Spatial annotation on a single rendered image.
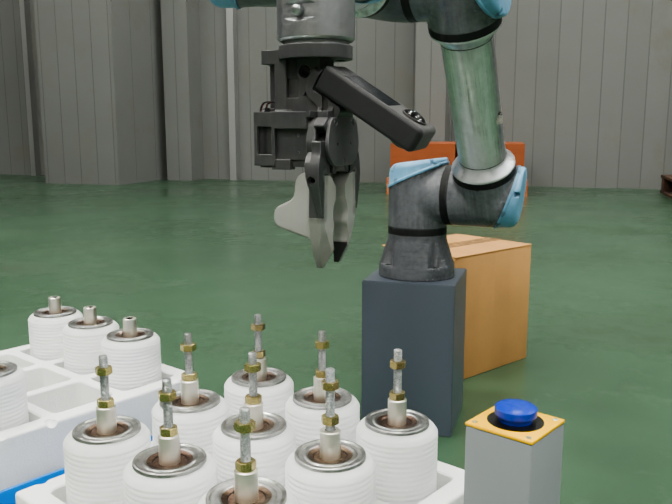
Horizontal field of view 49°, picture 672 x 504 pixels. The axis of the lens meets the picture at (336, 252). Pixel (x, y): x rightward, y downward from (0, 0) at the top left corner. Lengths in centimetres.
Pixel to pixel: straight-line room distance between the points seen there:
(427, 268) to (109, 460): 76
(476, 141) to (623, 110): 629
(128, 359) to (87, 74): 680
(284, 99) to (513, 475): 41
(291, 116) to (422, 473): 43
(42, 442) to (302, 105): 65
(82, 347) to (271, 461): 57
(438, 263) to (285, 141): 77
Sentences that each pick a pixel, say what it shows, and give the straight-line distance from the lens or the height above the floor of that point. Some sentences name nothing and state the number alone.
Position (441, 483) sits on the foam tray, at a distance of 95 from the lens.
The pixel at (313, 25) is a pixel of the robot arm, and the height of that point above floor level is 68.
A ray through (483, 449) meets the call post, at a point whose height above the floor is 29.
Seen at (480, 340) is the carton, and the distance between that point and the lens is 181.
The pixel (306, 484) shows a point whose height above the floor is 24.
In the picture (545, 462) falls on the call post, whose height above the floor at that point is 28.
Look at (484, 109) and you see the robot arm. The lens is 127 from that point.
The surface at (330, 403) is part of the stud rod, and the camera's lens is 78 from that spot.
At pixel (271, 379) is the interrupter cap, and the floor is 25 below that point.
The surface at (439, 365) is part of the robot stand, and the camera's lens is 143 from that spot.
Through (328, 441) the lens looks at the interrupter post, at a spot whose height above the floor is 27.
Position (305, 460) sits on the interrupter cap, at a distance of 79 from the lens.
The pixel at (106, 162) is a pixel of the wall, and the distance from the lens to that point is 784.
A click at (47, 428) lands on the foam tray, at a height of 17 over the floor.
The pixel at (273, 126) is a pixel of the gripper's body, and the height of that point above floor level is 59.
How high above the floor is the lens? 59
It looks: 10 degrees down
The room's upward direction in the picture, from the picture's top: straight up
